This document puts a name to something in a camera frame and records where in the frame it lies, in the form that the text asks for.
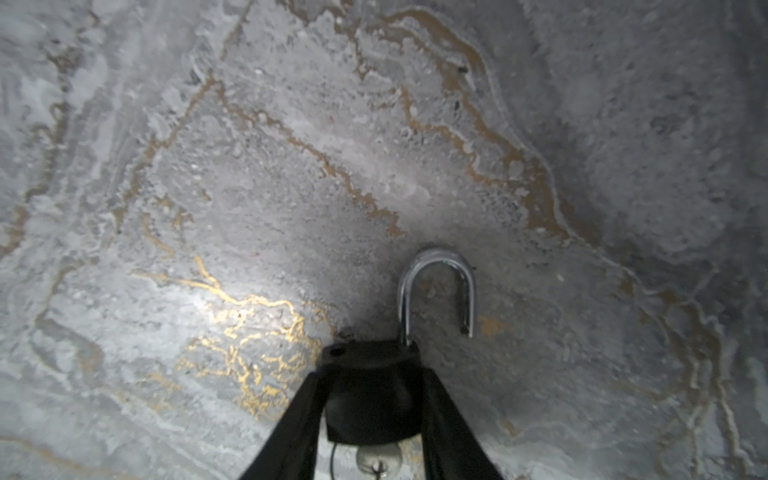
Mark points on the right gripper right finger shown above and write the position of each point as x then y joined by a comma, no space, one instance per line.
450,449

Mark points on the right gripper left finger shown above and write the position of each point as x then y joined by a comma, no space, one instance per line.
290,452

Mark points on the black padlock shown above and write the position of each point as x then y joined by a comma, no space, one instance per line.
376,400

